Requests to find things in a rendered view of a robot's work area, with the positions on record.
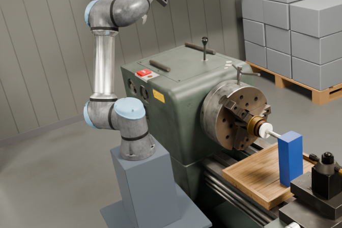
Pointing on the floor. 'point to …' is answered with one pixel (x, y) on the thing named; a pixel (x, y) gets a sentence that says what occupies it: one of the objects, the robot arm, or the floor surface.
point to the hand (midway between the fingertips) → (145, 18)
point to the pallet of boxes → (296, 31)
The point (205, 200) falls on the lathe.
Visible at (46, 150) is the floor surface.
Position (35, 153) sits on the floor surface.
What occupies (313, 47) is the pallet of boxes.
